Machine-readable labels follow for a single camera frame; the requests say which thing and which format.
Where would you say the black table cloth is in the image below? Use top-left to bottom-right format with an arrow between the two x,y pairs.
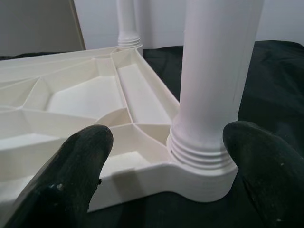
0,40 -> 304,228

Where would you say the white plastic table leg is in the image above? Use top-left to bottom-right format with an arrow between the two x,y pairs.
116,0 -> 143,49
170,0 -> 264,171

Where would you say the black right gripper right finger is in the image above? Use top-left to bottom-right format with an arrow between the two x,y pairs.
222,120 -> 304,228

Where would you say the white plastic table top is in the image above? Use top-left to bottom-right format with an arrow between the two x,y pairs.
0,46 -> 239,213

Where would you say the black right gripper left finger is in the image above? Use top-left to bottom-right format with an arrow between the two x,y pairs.
0,124 -> 114,228

